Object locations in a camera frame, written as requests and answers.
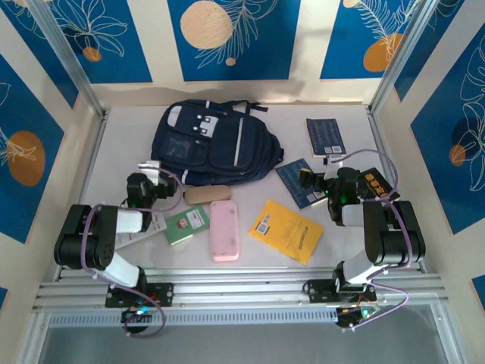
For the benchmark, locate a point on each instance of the dark blue paperback book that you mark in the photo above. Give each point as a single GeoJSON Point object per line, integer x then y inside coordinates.
{"type": "Point", "coordinates": [293, 178]}
{"type": "Point", "coordinates": [326, 132]}

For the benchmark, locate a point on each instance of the tan oblong pencil case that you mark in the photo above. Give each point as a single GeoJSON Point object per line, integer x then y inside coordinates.
{"type": "Point", "coordinates": [206, 194]}

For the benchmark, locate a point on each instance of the black book with gold title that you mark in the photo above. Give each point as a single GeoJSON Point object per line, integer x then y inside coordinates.
{"type": "Point", "coordinates": [379, 186]}

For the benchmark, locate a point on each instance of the small green book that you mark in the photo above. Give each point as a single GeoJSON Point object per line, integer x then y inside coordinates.
{"type": "Point", "coordinates": [185, 227]}

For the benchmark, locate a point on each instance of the yellow paperback book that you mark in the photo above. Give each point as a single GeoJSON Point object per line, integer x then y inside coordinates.
{"type": "Point", "coordinates": [288, 235]}

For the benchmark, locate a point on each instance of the navy blue student backpack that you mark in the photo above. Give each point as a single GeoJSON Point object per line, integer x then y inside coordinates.
{"type": "Point", "coordinates": [219, 148]}

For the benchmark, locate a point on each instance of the pink rectangular pencil case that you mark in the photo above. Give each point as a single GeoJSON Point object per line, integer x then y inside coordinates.
{"type": "Point", "coordinates": [224, 231]}

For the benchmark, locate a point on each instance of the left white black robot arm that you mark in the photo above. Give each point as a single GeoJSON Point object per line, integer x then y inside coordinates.
{"type": "Point", "coordinates": [87, 242]}

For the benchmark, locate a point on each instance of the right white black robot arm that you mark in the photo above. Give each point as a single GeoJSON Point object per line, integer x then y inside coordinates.
{"type": "Point", "coordinates": [394, 235]}

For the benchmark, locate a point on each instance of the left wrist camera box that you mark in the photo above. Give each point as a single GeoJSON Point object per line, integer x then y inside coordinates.
{"type": "Point", "coordinates": [149, 167]}

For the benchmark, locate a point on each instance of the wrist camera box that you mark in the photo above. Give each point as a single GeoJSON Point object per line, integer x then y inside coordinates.
{"type": "Point", "coordinates": [333, 160]}
{"type": "Point", "coordinates": [149, 167]}

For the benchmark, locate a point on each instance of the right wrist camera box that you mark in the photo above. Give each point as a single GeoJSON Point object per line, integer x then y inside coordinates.
{"type": "Point", "coordinates": [333, 160]}

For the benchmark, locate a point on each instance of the right aluminium side rail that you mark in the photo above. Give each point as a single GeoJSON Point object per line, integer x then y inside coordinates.
{"type": "Point", "coordinates": [379, 136]}

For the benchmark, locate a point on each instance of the aluminium side rail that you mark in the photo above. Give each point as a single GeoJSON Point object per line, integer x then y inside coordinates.
{"type": "Point", "coordinates": [96, 144]}
{"type": "Point", "coordinates": [379, 136]}

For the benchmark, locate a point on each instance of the left aluminium side rail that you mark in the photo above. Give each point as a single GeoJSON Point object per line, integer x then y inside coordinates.
{"type": "Point", "coordinates": [96, 144]}

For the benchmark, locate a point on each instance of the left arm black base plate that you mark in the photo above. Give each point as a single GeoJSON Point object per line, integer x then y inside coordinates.
{"type": "Point", "coordinates": [163, 294]}

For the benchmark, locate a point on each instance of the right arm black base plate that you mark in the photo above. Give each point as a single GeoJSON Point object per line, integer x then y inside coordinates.
{"type": "Point", "coordinates": [320, 291]}

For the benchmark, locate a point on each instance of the aluminium front frame rail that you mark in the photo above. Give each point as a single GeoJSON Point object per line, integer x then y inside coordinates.
{"type": "Point", "coordinates": [242, 288]}

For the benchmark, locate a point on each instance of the right aluminium corner post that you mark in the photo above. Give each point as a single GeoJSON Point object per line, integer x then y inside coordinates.
{"type": "Point", "coordinates": [405, 57]}

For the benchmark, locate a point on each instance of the aluminium corner post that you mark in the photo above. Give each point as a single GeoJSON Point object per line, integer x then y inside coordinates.
{"type": "Point", "coordinates": [64, 57]}
{"type": "Point", "coordinates": [405, 57]}

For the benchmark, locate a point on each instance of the left aluminium corner post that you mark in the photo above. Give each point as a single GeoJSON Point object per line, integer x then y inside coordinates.
{"type": "Point", "coordinates": [64, 57]}

